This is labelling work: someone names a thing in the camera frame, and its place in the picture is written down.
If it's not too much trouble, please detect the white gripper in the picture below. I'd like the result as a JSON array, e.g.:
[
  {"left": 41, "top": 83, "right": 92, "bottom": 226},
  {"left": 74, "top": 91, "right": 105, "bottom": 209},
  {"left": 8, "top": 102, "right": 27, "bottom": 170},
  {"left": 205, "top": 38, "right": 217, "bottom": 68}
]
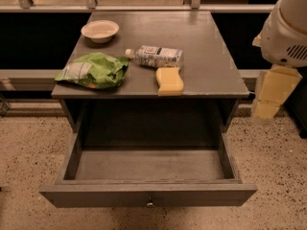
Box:
[{"left": 251, "top": 0, "right": 307, "bottom": 120}]

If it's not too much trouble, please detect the yellow sponge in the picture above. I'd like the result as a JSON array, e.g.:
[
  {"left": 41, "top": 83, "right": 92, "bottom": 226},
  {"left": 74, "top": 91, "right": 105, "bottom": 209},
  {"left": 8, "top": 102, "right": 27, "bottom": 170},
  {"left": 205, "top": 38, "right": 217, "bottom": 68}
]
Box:
[{"left": 156, "top": 67, "right": 184, "bottom": 96}]

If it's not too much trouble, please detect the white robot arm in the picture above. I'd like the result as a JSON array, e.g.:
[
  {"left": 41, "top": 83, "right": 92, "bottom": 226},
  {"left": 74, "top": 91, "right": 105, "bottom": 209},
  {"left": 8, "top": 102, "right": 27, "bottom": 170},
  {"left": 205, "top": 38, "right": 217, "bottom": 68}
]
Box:
[{"left": 252, "top": 0, "right": 307, "bottom": 121}]

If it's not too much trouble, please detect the metal drawer knob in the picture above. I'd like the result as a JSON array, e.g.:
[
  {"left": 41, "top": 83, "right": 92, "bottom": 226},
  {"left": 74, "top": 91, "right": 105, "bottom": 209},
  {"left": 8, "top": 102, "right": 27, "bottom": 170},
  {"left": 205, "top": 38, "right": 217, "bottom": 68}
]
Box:
[{"left": 146, "top": 201, "right": 154, "bottom": 208}]

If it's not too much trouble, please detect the open grey top drawer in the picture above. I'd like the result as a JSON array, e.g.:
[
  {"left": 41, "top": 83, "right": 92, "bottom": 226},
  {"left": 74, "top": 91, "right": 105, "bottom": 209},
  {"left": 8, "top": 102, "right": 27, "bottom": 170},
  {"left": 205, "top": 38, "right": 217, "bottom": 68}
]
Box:
[{"left": 39, "top": 125, "right": 257, "bottom": 208}]

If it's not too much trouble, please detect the grey wooden cabinet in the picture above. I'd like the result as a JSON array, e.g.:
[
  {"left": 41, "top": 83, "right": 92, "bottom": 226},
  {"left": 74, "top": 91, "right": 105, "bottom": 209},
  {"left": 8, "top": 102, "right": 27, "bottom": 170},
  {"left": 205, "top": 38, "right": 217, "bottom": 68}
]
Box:
[{"left": 53, "top": 11, "right": 248, "bottom": 149}]

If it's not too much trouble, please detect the clear plastic water bottle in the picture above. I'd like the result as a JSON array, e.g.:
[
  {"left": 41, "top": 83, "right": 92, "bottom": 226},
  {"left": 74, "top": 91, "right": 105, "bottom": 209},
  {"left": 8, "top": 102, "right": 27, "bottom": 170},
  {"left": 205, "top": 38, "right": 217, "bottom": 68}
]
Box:
[{"left": 125, "top": 45, "right": 183, "bottom": 68}]

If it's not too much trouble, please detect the green chip bag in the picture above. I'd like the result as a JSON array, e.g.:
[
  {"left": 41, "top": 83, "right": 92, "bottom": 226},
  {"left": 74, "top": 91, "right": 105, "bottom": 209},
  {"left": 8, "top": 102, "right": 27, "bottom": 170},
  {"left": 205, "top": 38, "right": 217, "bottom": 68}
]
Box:
[{"left": 55, "top": 53, "right": 129, "bottom": 89}]

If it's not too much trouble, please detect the white ceramic bowl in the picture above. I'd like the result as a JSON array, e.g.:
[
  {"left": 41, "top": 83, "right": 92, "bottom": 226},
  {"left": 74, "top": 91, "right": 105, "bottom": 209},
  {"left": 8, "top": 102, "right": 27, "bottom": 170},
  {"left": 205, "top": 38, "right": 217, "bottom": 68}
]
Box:
[{"left": 81, "top": 20, "right": 119, "bottom": 43}]

